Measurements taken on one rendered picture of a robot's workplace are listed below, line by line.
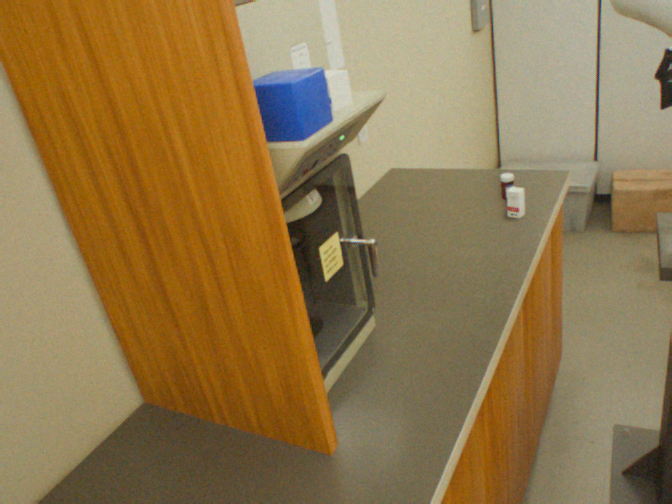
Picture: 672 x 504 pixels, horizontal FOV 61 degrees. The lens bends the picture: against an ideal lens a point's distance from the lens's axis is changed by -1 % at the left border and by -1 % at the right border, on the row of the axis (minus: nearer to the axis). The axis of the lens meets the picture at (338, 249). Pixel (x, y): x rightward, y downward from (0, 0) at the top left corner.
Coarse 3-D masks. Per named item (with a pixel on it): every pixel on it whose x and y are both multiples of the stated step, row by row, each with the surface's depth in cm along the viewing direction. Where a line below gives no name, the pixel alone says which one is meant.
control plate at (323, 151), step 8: (352, 128) 106; (344, 136) 105; (328, 144) 98; (336, 144) 105; (320, 152) 98; (328, 152) 105; (304, 160) 92; (312, 160) 97; (304, 168) 97; (296, 176) 96; (288, 184) 96
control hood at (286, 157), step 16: (352, 96) 110; (368, 96) 107; (384, 96) 110; (336, 112) 101; (352, 112) 100; (368, 112) 108; (336, 128) 95; (272, 144) 90; (288, 144) 88; (304, 144) 87; (320, 144) 93; (272, 160) 90; (288, 160) 89; (288, 176) 91; (304, 176) 103
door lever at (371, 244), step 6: (354, 240) 124; (360, 240) 124; (366, 240) 123; (372, 240) 122; (354, 246) 125; (372, 246) 122; (372, 252) 123; (372, 258) 124; (372, 264) 125; (378, 264) 125; (372, 270) 126; (378, 270) 125; (378, 276) 126
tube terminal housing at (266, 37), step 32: (256, 0) 95; (288, 0) 100; (256, 32) 93; (288, 32) 100; (320, 32) 109; (256, 64) 93; (288, 64) 101; (320, 64) 110; (288, 192) 104; (352, 352) 131
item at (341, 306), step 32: (320, 192) 112; (352, 192) 123; (288, 224) 103; (320, 224) 112; (352, 224) 124; (352, 256) 125; (320, 288) 114; (352, 288) 126; (320, 320) 115; (352, 320) 127; (320, 352) 116
